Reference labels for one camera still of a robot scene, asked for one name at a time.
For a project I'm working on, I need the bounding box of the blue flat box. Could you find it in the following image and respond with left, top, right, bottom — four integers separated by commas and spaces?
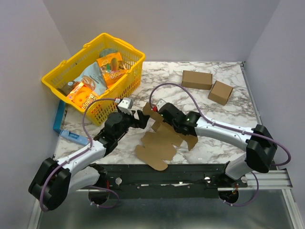
53, 100, 66, 134

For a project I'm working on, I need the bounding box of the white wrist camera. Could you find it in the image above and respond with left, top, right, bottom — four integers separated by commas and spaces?
117, 97, 133, 115
153, 99, 166, 112

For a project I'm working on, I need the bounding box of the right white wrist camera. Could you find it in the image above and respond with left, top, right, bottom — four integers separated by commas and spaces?
153, 99, 166, 112

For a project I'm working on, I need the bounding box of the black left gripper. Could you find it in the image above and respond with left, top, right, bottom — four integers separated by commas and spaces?
115, 110, 150, 140

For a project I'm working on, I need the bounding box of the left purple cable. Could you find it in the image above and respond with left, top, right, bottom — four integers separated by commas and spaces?
39, 97, 120, 212

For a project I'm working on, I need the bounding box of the aluminium extrusion frame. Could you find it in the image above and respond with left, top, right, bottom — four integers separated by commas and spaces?
71, 164, 293, 192

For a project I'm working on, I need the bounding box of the large folded cardboard box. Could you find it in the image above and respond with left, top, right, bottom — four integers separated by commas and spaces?
181, 70, 213, 90

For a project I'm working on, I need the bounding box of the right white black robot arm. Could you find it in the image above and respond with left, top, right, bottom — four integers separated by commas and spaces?
156, 100, 277, 187

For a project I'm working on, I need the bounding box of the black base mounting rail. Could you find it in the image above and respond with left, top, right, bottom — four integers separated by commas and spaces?
49, 164, 251, 200

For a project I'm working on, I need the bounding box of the orange mango snack bag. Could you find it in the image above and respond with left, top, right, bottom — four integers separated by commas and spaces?
96, 52, 127, 88

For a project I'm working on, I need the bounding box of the yellow plastic shopping basket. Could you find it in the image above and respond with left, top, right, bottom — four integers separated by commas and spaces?
41, 33, 145, 126

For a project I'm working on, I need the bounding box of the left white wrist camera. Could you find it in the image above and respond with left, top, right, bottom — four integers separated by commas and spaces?
117, 97, 133, 115

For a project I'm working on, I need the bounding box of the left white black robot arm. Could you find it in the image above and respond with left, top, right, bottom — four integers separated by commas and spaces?
28, 110, 150, 212

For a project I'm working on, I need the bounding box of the brown cardboard box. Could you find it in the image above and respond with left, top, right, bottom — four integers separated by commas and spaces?
135, 103, 198, 171

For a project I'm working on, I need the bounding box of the light blue small carton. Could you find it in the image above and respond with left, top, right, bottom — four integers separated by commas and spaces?
60, 130, 89, 146

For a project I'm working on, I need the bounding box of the small folded cardboard box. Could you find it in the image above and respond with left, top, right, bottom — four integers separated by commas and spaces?
208, 81, 233, 105

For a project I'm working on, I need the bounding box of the orange apple snack bag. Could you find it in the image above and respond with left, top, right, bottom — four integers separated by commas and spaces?
66, 82, 99, 110

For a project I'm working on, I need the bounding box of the green round snack pack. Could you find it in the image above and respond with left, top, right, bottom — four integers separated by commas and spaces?
99, 48, 118, 58

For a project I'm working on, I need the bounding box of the light blue bread bag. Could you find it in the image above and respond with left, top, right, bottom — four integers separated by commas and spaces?
73, 62, 107, 95

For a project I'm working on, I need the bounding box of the dark brown snack pack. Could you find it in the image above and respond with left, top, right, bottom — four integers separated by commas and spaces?
57, 84, 73, 96

